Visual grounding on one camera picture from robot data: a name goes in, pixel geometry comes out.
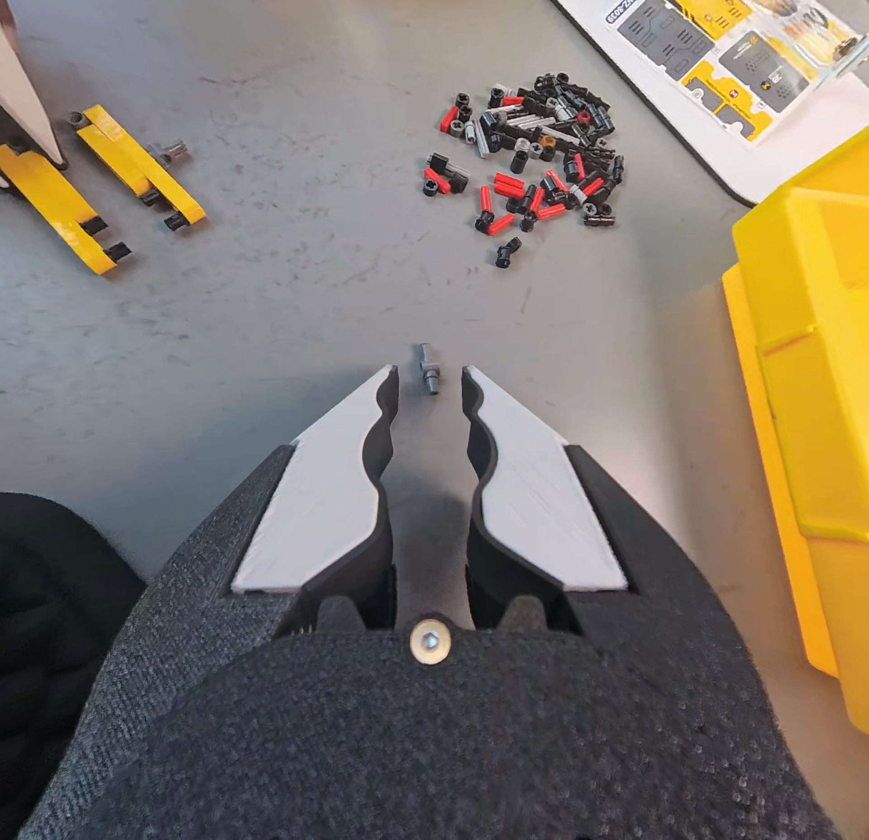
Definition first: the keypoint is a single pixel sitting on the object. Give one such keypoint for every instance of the grey lego axle pin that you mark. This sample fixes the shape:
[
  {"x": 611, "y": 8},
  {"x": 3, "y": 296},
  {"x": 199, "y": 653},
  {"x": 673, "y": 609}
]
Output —
[{"x": 430, "y": 372}]

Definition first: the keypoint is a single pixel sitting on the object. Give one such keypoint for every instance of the yellow lego beam assembly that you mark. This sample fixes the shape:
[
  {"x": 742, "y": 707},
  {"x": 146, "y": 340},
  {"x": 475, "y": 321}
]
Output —
[{"x": 129, "y": 151}]

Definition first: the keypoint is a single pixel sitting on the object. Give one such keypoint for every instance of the pile of small lego pieces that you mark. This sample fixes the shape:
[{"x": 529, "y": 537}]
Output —
[{"x": 509, "y": 185}]

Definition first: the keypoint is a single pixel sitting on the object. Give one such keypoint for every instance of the yellow plastic bin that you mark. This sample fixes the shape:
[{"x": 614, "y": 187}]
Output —
[{"x": 815, "y": 378}]

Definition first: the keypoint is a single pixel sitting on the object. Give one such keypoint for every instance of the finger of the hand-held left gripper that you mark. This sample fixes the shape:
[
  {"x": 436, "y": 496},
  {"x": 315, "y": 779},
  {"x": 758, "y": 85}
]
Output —
[{"x": 24, "y": 100}]

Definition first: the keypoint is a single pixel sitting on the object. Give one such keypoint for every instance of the long yellow lego beam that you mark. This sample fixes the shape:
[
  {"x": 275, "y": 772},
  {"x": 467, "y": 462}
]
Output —
[{"x": 54, "y": 202}]

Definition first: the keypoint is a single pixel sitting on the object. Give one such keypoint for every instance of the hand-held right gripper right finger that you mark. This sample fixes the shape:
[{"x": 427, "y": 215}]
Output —
[{"x": 543, "y": 514}]

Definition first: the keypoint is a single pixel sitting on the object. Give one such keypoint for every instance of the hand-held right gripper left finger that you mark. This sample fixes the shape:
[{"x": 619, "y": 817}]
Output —
[{"x": 312, "y": 514}]

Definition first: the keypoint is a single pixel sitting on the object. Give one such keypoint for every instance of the lego sticker sheet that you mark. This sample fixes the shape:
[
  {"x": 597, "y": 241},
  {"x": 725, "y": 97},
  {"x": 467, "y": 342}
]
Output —
[{"x": 747, "y": 60}]

